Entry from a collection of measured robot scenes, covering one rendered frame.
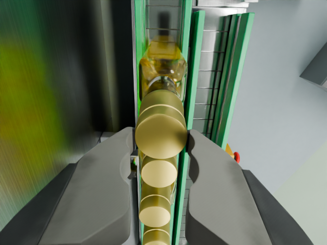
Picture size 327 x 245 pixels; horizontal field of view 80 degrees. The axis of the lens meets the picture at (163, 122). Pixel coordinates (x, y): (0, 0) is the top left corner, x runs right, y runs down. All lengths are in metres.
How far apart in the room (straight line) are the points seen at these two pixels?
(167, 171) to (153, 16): 0.31
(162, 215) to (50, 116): 0.16
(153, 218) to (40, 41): 0.21
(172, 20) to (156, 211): 0.33
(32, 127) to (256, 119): 0.59
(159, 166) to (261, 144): 0.58
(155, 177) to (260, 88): 0.50
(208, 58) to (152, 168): 0.30
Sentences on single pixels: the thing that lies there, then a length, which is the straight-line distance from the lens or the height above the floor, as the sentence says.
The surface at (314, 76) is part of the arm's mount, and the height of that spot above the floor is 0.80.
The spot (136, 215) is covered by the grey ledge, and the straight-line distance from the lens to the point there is 0.70.
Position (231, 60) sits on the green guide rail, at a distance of 0.40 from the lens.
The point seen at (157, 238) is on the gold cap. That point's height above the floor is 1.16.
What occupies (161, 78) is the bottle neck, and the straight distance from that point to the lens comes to 0.20.
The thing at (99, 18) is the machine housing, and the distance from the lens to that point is 0.54.
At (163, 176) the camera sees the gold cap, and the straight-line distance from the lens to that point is 0.19.
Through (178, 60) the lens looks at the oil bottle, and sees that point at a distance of 0.23.
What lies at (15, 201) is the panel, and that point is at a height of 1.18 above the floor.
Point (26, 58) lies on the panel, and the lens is 0.22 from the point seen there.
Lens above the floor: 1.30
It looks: 63 degrees down
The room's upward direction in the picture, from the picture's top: 180 degrees counter-clockwise
